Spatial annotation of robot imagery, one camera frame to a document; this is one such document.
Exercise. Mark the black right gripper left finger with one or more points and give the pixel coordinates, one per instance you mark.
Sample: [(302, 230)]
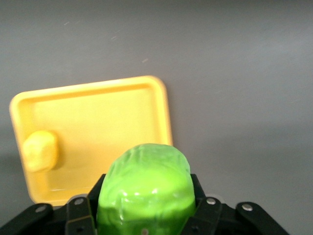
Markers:
[(80, 215)]

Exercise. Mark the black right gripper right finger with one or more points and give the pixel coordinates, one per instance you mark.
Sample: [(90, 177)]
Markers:
[(207, 213)]

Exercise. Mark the green toy vegetable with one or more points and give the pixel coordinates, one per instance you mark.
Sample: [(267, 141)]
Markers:
[(146, 186)]

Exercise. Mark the yellow potato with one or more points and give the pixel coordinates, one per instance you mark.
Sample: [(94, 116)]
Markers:
[(40, 151)]

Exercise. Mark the yellow rectangular plastic tray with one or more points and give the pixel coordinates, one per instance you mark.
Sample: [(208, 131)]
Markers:
[(97, 117)]

